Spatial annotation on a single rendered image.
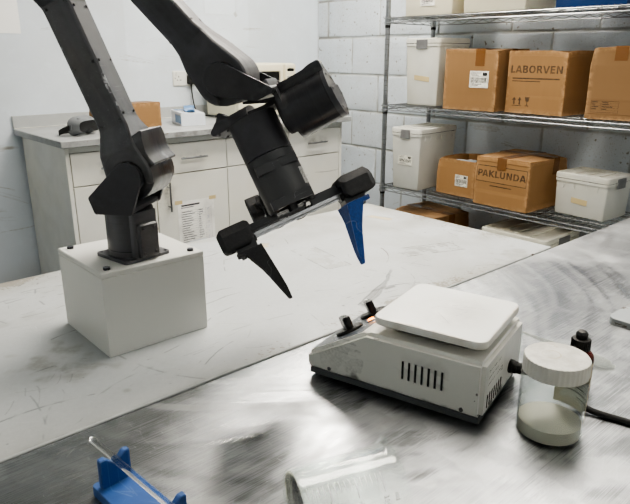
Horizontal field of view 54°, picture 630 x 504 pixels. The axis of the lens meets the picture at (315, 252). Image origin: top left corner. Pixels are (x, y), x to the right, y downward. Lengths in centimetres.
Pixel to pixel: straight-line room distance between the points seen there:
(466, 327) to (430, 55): 273
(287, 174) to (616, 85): 221
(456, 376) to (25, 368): 48
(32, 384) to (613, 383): 64
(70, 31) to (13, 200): 271
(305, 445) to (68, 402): 26
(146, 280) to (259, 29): 338
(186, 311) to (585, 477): 49
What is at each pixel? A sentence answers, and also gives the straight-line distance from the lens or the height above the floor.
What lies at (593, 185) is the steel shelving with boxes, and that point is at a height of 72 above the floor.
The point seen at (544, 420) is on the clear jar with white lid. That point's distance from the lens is 61.
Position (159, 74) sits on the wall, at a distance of 369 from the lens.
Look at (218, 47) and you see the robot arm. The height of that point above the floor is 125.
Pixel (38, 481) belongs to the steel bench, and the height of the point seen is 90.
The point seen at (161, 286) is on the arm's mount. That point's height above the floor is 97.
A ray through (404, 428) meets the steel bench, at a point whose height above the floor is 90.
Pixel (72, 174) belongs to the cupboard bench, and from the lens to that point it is 290.
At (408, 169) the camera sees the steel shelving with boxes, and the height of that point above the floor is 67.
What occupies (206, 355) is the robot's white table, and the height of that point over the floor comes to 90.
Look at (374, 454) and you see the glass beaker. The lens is 48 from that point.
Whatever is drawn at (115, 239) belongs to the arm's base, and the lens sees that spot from 78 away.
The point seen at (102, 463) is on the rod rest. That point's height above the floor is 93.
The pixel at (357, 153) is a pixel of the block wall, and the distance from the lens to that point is 414.
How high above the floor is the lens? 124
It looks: 18 degrees down
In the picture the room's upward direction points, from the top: straight up
